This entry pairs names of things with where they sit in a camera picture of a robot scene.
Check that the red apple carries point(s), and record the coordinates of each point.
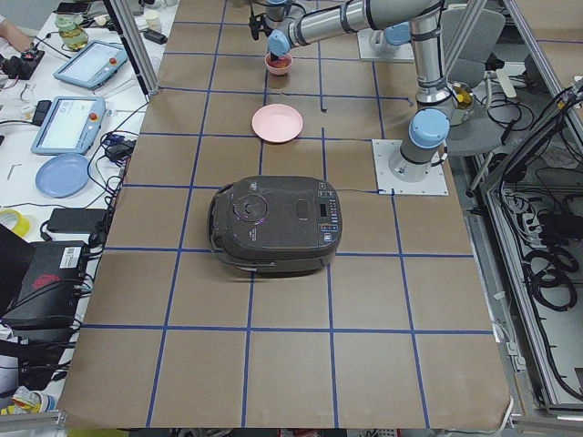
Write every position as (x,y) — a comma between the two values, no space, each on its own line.
(280,63)

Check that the pink plate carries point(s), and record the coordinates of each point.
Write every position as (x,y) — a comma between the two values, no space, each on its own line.
(277,123)

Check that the pink bowl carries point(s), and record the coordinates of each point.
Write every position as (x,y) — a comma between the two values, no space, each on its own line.
(275,71)

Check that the blue plate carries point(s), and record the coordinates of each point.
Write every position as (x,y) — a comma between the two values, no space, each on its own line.
(62,176)

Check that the dark grey rice cooker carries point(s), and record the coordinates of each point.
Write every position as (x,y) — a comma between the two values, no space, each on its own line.
(276,224)

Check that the black power adapter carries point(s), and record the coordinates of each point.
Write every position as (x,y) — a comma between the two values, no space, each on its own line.
(75,220)

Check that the lower teach pendant tablet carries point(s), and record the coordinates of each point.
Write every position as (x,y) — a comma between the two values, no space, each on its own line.
(70,126)

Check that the teach pendant tablet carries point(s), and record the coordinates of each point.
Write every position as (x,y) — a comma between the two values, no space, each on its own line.
(70,126)
(93,66)

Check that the upper teach pendant tablet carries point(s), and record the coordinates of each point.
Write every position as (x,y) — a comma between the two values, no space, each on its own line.
(93,66)

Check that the black computer box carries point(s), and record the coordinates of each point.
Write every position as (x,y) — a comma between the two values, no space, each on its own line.
(49,293)

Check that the grey office chair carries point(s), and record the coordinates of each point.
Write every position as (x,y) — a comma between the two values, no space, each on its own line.
(473,136)

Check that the yellow tape roll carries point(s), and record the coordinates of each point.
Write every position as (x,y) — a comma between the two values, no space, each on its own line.
(15,221)

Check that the green glass jar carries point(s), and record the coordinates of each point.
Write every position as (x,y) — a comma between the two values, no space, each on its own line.
(73,35)

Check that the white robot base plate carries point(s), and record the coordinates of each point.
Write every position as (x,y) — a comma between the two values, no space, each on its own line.
(397,176)

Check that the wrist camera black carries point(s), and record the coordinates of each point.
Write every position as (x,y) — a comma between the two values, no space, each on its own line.
(257,26)

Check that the aluminium frame post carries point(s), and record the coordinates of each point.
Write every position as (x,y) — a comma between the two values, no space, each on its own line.
(127,29)

